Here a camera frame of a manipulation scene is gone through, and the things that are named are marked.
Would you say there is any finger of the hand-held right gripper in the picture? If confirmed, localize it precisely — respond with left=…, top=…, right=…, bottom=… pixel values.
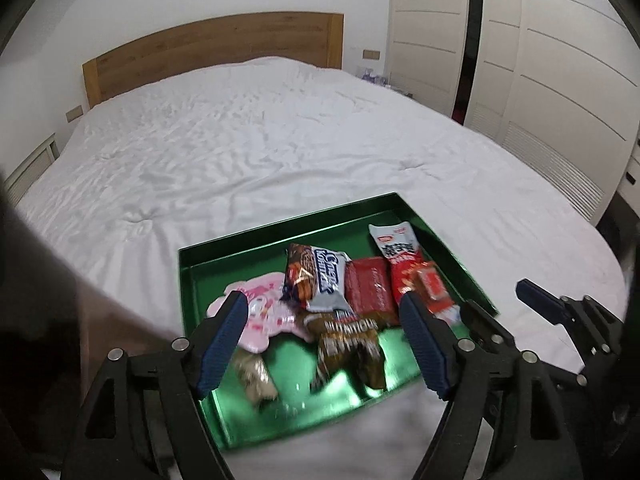
left=460, top=300, right=518, bottom=360
left=516, top=278, right=626, bottom=361

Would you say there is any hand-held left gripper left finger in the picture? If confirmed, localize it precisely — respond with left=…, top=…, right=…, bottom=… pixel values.
left=60, top=291, right=249, bottom=480

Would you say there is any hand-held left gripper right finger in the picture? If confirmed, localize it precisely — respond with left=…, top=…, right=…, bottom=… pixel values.
left=398, top=292, right=583, bottom=480

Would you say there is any small tan snack packet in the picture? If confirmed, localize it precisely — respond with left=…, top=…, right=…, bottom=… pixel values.
left=231, top=347, right=280, bottom=407

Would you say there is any pink cartoon snack packet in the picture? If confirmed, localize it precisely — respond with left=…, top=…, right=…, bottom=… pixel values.
left=206, top=271, right=311, bottom=352

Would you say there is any small red candy packet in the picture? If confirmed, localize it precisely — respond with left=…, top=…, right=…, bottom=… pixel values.
left=407, top=261, right=461, bottom=326

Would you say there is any brown snack packet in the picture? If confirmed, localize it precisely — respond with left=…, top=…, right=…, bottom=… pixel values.
left=302, top=307, right=388, bottom=393

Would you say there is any red rectangular snack packet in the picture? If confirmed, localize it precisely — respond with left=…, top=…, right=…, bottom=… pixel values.
left=345, top=256, right=401, bottom=328

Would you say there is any long red snack packet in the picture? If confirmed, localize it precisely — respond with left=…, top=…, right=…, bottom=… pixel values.
left=368, top=221, right=426, bottom=311

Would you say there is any green tray box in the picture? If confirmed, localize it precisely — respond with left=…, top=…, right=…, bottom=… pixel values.
left=178, top=191, right=500, bottom=453

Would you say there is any silver and brown cookie packet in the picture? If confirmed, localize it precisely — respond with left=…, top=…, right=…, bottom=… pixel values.
left=280, top=242, right=353, bottom=313

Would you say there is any white drawer cabinet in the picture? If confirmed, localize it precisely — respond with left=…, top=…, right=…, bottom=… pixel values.
left=620, top=135, right=640, bottom=196

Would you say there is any white bed quilt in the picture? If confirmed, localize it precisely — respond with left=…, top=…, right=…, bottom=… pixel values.
left=15, top=56, right=631, bottom=480

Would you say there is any white wardrobe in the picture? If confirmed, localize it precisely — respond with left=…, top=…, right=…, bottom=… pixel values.
left=387, top=0, right=640, bottom=226

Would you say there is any white slatted radiator cover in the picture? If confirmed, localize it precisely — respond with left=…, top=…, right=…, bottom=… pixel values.
left=5, top=133, right=61, bottom=206

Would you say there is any bedside clutter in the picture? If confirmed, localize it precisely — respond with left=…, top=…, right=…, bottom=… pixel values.
left=356, top=67, right=391, bottom=86

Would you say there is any wooden headboard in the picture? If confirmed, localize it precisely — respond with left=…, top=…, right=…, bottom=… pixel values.
left=82, top=12, right=345, bottom=109

